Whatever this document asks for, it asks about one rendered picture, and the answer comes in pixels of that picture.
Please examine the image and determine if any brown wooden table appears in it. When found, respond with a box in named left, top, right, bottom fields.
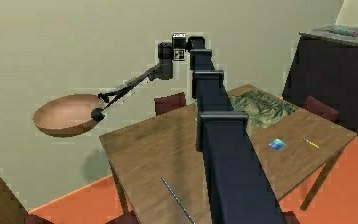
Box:
left=99, top=83, right=358, bottom=224

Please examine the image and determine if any brown wooden bowl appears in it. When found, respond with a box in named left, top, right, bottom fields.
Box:
left=32, top=93, right=107, bottom=138

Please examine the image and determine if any yellow pencil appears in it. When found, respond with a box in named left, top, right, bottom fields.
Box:
left=302, top=138, right=321, bottom=150

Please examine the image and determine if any thin blue-grey rod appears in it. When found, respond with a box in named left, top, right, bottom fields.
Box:
left=160, top=176, right=196, bottom=224

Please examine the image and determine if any green and red object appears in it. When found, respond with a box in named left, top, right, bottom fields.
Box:
left=326, top=27, right=358, bottom=39

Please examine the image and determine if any brown wooden furniture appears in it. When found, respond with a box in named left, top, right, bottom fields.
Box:
left=0, top=159, right=30, bottom=224

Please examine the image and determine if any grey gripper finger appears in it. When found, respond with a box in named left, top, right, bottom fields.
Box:
left=90, top=78, right=150, bottom=122
left=97, top=73, right=152, bottom=104

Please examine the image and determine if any dark red chair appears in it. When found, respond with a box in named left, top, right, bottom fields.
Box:
left=301, top=95, right=341, bottom=124
left=153, top=92, right=187, bottom=117
left=24, top=214, right=55, bottom=224
left=105, top=210, right=141, bottom=224

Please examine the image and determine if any green patterned cloth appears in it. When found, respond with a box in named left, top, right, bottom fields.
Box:
left=229, top=89, right=299, bottom=136

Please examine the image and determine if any black cupboard with grey top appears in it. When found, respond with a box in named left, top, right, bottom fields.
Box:
left=282, top=25, right=358, bottom=138

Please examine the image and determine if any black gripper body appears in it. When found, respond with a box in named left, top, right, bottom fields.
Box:
left=146, top=41, right=175, bottom=82

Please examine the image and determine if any blue square card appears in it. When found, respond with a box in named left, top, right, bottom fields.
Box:
left=267, top=138, right=287, bottom=151

